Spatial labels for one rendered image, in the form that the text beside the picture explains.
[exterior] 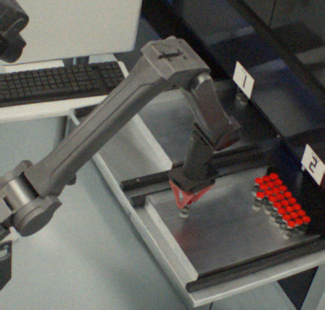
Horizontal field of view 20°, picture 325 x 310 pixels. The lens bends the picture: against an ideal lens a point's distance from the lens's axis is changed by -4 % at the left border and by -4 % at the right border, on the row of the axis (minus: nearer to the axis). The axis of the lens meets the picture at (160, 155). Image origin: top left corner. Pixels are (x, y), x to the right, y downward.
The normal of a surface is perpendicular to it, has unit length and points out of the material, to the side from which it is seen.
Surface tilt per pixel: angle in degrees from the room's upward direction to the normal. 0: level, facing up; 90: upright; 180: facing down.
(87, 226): 0
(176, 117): 0
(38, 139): 0
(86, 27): 90
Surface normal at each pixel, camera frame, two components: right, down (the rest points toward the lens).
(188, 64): 0.52, -0.66
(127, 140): 0.15, -0.74
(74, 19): 0.32, 0.66
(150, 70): -0.36, -0.10
